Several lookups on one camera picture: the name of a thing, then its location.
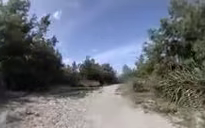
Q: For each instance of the dry grass verge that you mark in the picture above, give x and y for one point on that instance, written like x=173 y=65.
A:
x=156 y=103

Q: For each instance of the row of trees and bushes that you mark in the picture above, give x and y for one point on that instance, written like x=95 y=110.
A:
x=180 y=66
x=30 y=63

